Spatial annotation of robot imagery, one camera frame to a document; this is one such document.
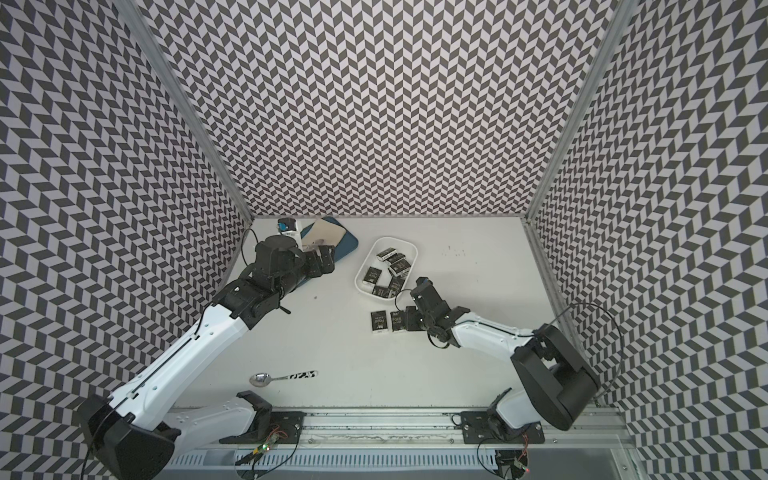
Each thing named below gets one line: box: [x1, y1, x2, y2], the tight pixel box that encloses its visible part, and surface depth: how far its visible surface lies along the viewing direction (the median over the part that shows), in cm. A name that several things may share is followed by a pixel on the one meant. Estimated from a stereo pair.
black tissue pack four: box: [388, 258, 411, 277], surface depth 101 cm
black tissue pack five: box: [372, 286, 390, 298], surface depth 96 cm
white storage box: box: [354, 236, 418, 301], surface depth 101 cm
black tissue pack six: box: [388, 275, 405, 298], surface depth 98 cm
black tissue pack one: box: [370, 310, 388, 331], surface depth 91 cm
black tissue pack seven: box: [363, 266, 382, 285], surface depth 101 cm
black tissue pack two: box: [390, 310, 407, 332], surface depth 91 cm
